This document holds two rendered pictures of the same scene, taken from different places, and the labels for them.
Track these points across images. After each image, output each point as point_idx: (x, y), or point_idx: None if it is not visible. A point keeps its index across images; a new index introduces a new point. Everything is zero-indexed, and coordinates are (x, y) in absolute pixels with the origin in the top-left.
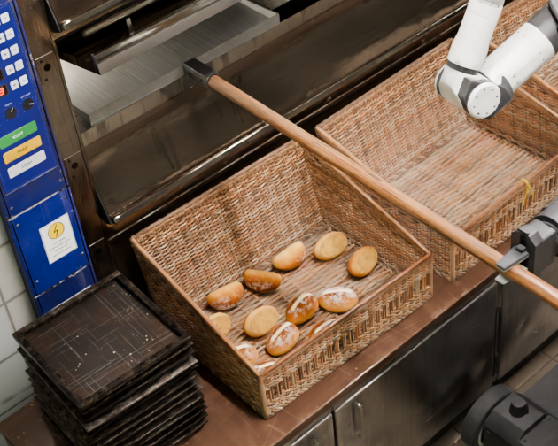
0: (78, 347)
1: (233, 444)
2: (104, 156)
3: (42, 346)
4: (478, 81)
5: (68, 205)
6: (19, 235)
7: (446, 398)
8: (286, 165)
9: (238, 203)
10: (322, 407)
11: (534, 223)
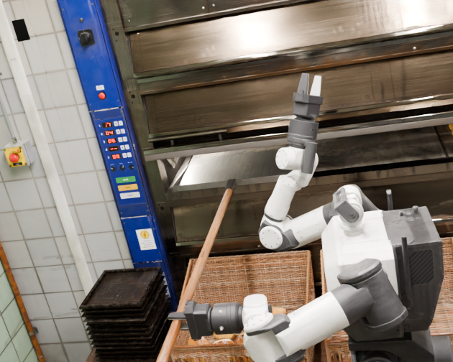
0: (112, 286)
1: None
2: (183, 211)
3: (106, 280)
4: (268, 225)
5: (152, 225)
6: (125, 228)
7: None
8: (294, 263)
9: (257, 270)
10: None
11: (203, 304)
